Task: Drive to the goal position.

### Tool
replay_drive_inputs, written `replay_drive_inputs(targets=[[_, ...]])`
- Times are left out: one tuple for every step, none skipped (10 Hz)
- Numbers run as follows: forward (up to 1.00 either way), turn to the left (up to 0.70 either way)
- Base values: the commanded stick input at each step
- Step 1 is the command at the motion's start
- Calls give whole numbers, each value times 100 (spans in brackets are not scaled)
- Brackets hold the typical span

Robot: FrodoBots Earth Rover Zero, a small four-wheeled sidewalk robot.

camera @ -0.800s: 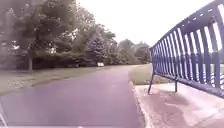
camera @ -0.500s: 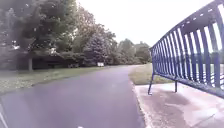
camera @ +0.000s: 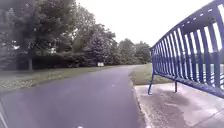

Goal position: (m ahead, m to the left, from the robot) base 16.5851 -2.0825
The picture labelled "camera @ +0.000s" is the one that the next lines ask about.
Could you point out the small white sign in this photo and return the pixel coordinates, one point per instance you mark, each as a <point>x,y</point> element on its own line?
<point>100,64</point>

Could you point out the grass patch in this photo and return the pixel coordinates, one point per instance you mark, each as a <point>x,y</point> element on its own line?
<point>142,75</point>

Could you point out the grey asphalt path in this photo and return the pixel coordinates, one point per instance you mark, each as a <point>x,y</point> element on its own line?
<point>90,100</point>

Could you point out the row of trees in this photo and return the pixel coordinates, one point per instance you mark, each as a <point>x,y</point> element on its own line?
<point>63,36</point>

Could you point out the grass strip with leaves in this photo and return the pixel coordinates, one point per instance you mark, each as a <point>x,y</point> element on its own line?
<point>36,77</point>

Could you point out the pale concrete slab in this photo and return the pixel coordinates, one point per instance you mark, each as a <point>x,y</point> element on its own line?
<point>180,106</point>

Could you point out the blue metal railing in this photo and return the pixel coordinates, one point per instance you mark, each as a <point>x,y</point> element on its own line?
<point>195,53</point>

